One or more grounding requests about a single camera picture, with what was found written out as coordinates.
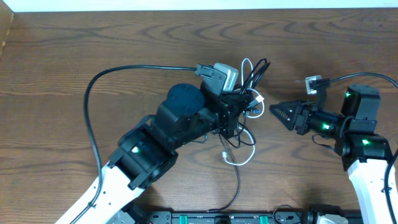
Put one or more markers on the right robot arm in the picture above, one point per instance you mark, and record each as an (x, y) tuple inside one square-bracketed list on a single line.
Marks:
[(366, 156)]

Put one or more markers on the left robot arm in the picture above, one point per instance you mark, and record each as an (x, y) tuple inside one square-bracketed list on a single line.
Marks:
[(146, 152)]

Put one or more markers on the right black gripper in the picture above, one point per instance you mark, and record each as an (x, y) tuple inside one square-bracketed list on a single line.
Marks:
[(301, 112)]

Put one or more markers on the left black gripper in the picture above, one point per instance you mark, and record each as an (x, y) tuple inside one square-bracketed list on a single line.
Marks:
[(225, 105)]

